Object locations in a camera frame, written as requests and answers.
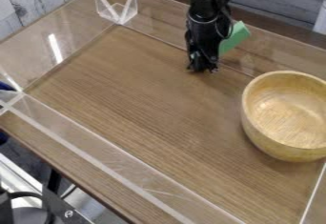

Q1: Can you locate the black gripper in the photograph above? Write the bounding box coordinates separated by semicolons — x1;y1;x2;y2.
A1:
184;10;232;72

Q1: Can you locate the green rectangular block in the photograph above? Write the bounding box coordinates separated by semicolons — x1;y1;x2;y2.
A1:
219;21;251;55

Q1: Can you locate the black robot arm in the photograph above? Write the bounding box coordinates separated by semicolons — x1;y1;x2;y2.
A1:
184;0;232;72

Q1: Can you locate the light wooden bowl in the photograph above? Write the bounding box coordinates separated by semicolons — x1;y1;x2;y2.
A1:
240;71;326;162

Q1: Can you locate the blue object at edge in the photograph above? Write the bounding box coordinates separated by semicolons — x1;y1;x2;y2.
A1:
0;81;16;146

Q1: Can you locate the black table leg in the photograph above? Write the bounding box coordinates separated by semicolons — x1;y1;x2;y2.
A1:
46;170;62;194

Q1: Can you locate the clear acrylic tray wall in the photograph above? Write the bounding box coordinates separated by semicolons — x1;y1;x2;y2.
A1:
0;0;326;224

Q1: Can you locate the black metal bracket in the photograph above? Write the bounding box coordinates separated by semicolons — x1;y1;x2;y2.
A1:
41;189;95;224

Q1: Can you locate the black cable loop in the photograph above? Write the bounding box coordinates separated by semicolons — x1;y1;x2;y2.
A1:
0;191;56;224

